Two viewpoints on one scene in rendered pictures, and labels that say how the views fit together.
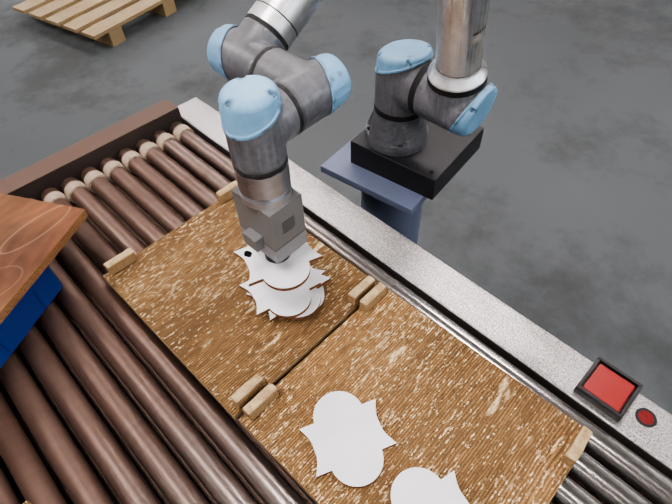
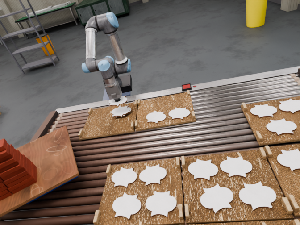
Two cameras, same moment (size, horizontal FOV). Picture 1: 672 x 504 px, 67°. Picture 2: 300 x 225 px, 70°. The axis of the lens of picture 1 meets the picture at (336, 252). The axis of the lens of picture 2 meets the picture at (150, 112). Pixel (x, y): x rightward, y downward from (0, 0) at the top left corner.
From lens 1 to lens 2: 0.99 m
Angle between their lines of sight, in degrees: 29
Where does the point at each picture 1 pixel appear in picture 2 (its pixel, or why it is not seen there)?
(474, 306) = (156, 93)
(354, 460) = (160, 117)
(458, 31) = (118, 50)
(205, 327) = (112, 127)
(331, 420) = (151, 117)
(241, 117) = (105, 65)
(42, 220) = (57, 132)
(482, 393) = (169, 99)
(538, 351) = (172, 91)
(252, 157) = (109, 72)
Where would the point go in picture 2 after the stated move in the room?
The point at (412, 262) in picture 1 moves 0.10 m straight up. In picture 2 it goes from (139, 96) to (136, 86)
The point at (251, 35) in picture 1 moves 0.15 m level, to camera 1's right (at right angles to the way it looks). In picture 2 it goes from (90, 60) to (107, 51)
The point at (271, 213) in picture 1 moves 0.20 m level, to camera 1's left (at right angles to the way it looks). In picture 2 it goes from (116, 84) to (91, 100)
